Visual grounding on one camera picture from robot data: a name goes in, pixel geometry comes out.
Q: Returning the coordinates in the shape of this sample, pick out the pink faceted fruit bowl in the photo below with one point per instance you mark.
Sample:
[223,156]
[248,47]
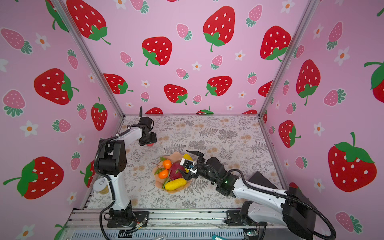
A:
[175,157]

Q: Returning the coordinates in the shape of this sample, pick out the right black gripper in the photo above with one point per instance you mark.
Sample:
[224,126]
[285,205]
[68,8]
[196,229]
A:
[199,154]

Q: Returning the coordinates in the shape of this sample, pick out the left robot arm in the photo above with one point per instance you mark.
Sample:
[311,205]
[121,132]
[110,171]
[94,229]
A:
[110,163]

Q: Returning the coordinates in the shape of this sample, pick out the orange tangerines with leaves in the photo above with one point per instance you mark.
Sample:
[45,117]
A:
[162,169]

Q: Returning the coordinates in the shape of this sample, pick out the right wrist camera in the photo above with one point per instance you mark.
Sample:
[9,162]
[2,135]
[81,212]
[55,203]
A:
[192,170]

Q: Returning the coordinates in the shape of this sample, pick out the pink dragon fruit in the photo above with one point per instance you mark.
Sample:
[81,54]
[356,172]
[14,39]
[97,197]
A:
[176,171]

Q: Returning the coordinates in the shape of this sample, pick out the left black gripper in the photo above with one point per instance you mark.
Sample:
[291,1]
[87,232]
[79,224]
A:
[154,139]

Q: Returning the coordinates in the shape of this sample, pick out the white round container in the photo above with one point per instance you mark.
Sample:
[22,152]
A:
[101,186]

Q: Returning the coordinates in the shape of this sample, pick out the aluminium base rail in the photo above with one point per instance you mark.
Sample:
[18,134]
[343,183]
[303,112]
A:
[171,224]

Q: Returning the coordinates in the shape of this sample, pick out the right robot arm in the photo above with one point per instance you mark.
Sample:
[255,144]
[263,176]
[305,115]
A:
[290,208]

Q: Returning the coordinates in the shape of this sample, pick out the yellow mango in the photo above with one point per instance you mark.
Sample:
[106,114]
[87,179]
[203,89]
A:
[175,184]
[188,162]

